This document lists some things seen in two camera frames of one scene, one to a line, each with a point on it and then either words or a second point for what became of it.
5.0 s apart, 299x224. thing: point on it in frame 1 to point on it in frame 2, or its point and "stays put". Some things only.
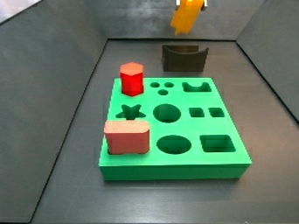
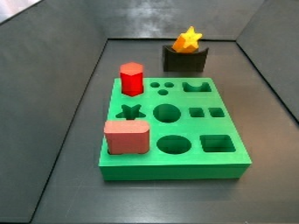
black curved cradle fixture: (182, 62) stays put
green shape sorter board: (194, 142) stays put
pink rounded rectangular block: (126, 136) stays put
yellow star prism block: (185, 15) to (186, 41)
